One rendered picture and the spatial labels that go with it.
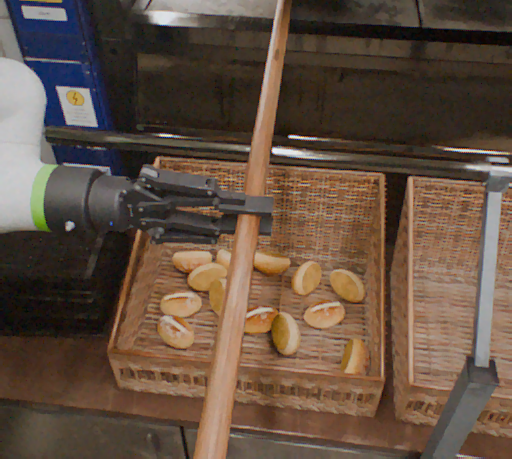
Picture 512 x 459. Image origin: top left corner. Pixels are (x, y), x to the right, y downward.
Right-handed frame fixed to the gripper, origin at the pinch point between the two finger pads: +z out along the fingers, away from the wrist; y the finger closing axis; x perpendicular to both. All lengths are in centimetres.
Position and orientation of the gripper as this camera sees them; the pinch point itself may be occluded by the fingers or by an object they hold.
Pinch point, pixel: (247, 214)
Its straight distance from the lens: 77.0
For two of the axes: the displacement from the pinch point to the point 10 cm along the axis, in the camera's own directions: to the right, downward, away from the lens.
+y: -0.1, 7.2, 7.0
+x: -1.1, 6.9, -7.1
